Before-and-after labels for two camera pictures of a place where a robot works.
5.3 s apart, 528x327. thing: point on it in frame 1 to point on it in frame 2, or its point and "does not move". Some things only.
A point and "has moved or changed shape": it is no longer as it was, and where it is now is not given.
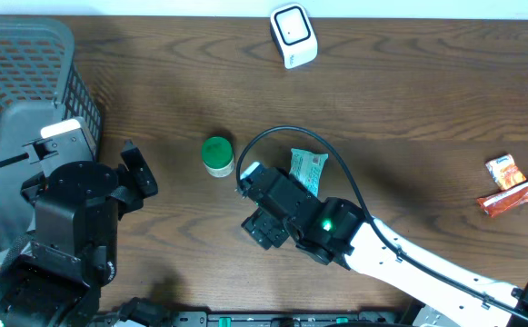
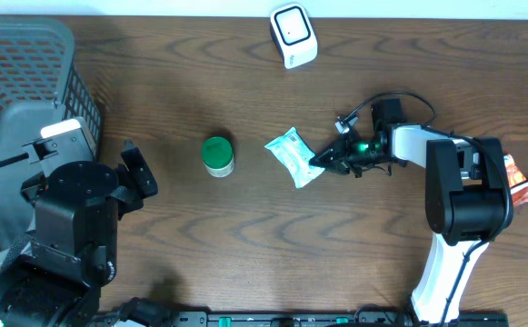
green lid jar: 218,156 does not move
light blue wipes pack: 307,167 has moved or changed shape
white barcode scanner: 293,30 does not move
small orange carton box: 505,172 does not move
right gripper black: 259,227 to 334,163
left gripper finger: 145,181 does not move
